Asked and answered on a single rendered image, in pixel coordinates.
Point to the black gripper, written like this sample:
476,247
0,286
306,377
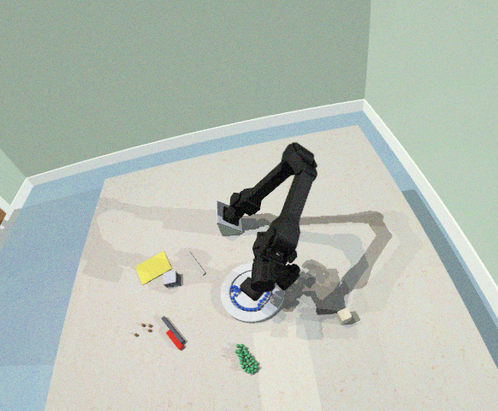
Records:
245,286

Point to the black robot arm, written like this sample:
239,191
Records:
283,234

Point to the small cream cube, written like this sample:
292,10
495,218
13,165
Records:
344,316

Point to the yellow flat rectangle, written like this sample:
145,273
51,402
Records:
153,267

